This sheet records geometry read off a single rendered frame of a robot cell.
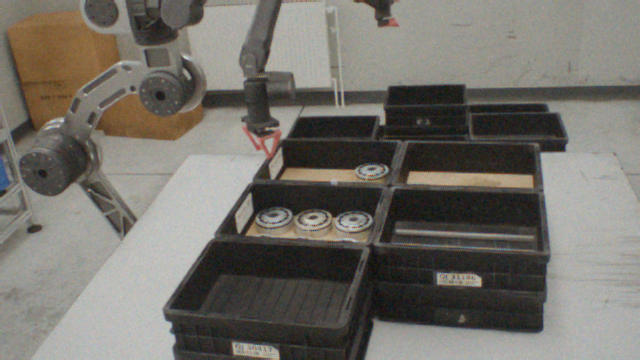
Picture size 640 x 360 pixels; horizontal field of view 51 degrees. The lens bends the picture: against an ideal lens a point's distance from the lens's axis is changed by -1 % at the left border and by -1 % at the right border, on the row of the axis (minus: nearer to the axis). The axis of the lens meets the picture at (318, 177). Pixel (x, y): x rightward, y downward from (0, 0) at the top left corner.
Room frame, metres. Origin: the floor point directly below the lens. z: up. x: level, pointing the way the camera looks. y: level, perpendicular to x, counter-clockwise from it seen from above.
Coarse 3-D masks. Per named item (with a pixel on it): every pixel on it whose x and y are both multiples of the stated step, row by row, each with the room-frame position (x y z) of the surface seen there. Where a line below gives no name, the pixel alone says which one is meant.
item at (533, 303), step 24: (384, 288) 1.33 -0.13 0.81; (408, 288) 1.32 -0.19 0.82; (432, 288) 1.30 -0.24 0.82; (456, 288) 1.29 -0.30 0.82; (384, 312) 1.35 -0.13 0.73; (408, 312) 1.33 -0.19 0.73; (432, 312) 1.31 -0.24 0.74; (456, 312) 1.29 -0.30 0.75; (480, 312) 1.28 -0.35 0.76; (504, 312) 1.26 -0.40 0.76; (528, 312) 1.25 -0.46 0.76
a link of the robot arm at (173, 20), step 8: (168, 0) 1.69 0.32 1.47; (176, 0) 1.68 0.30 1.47; (184, 0) 1.68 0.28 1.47; (192, 0) 1.67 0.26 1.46; (200, 0) 1.69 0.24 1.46; (168, 8) 1.68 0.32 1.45; (176, 8) 1.68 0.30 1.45; (184, 8) 1.67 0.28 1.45; (192, 8) 1.69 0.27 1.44; (168, 16) 1.68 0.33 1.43; (176, 16) 1.68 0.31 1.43; (184, 16) 1.67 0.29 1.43; (192, 16) 1.68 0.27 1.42; (168, 24) 1.68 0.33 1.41; (176, 24) 1.67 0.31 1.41; (184, 24) 1.67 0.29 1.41
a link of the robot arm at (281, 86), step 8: (248, 56) 1.63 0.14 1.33; (248, 64) 1.62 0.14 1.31; (256, 64) 1.62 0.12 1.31; (248, 72) 1.62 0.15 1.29; (256, 72) 1.61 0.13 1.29; (264, 72) 1.64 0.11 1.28; (272, 72) 1.63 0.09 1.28; (280, 72) 1.63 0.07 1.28; (288, 72) 1.63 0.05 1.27; (272, 80) 1.62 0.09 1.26; (280, 80) 1.62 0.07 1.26; (288, 80) 1.61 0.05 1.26; (272, 88) 1.61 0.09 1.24; (280, 88) 1.60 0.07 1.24; (288, 88) 1.60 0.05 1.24; (272, 96) 1.61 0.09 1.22; (280, 96) 1.60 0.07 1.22; (288, 96) 1.60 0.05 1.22
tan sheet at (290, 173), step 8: (288, 168) 2.00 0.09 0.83; (296, 168) 2.00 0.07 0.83; (288, 176) 1.95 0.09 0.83; (296, 176) 1.94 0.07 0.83; (304, 176) 1.94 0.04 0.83; (312, 176) 1.93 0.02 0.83; (320, 176) 1.92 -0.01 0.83; (328, 176) 1.92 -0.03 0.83; (336, 176) 1.91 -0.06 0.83; (344, 176) 1.91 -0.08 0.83; (352, 176) 1.90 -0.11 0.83
